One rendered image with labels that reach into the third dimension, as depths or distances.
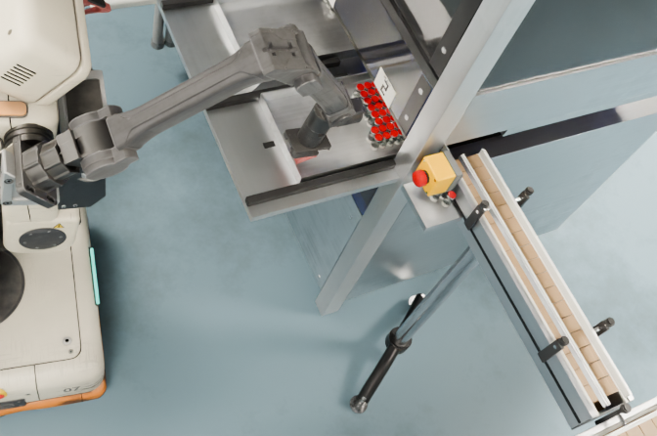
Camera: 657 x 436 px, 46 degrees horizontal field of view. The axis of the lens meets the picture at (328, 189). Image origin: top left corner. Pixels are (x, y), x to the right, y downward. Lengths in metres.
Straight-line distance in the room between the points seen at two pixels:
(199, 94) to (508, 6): 0.59
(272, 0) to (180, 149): 0.90
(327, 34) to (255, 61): 0.94
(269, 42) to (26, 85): 0.45
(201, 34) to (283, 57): 0.85
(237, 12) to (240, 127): 0.38
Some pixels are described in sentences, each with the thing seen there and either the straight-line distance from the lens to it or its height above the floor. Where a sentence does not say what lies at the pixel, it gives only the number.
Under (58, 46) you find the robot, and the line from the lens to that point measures 1.41.
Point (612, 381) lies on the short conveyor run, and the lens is 1.88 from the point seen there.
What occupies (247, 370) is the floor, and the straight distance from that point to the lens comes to 2.57.
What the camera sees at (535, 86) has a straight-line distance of 1.85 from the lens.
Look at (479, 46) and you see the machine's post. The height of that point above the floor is 1.38.
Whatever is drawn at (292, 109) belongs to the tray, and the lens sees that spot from 1.98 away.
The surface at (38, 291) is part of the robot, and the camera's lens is 2.35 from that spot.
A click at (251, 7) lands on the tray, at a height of 0.88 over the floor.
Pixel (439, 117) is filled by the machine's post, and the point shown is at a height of 1.15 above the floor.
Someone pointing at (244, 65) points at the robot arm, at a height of 1.47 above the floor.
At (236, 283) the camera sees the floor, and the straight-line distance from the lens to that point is 2.68.
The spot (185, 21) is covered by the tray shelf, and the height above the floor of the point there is 0.88.
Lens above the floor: 2.42
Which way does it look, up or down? 55 degrees down
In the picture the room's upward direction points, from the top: 25 degrees clockwise
